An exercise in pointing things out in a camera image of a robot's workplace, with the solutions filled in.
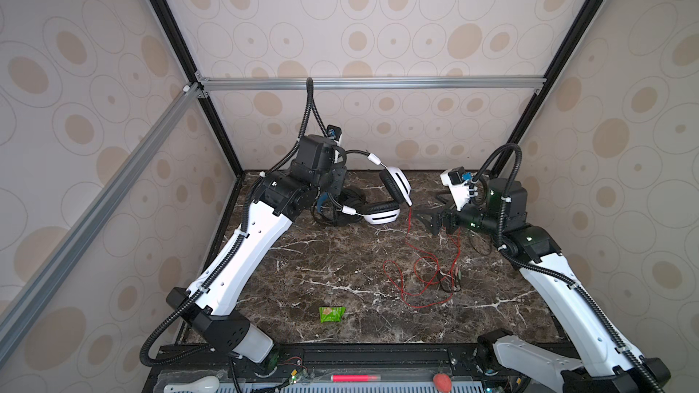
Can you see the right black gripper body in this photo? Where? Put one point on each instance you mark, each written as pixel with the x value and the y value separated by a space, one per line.
pixel 474 219

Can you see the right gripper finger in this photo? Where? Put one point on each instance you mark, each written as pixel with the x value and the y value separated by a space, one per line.
pixel 434 206
pixel 432 223

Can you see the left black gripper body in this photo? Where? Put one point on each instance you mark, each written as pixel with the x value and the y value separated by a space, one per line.
pixel 333 178

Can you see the black blue headphones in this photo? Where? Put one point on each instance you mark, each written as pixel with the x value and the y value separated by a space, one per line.
pixel 329 213

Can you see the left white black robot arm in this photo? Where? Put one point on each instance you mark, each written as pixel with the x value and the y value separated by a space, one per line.
pixel 208 305

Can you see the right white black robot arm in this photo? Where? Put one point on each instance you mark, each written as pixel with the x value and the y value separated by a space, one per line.
pixel 605 360

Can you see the green snack packet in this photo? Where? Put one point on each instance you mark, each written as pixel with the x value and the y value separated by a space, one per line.
pixel 331 314

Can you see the red round object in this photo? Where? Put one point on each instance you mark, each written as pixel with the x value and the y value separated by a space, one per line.
pixel 442 383

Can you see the white plastic object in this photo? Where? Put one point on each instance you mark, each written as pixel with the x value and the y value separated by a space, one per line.
pixel 207 384

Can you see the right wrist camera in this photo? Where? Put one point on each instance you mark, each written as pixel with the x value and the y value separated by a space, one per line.
pixel 464 188

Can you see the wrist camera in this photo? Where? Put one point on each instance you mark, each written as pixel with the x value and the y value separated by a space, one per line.
pixel 464 188
pixel 334 132

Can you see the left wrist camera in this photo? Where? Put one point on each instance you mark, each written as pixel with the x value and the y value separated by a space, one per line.
pixel 334 132

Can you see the back aluminium rail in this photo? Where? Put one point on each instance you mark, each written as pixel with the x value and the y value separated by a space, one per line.
pixel 373 83

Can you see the aluminium rail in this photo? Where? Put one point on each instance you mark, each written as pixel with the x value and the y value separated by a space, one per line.
pixel 43 286
pixel 373 83

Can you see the left aluminium rail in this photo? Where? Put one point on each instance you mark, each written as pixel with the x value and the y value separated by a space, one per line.
pixel 43 286

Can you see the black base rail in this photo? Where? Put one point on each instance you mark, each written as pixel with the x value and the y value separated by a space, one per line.
pixel 461 361

